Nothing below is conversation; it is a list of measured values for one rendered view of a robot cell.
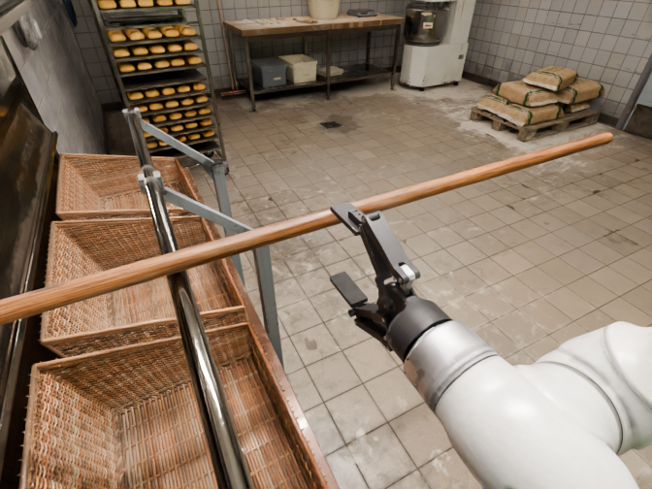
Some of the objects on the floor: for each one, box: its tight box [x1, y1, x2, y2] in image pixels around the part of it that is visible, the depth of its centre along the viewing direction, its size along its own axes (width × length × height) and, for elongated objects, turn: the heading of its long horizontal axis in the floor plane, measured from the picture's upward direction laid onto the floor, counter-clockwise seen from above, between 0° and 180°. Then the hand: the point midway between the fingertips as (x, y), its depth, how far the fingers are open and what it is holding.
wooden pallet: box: [469, 106, 602, 143], centre depth 431 cm, size 120×80×14 cm, turn 117°
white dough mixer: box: [400, 0, 475, 91], centre depth 517 cm, size 92×59×132 cm, turn 117°
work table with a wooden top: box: [223, 13, 405, 112], centre depth 500 cm, size 220×80×90 cm, turn 117°
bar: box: [122, 107, 284, 489], centre depth 114 cm, size 31×127×118 cm, turn 27°
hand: (342, 246), depth 56 cm, fingers open, 13 cm apart
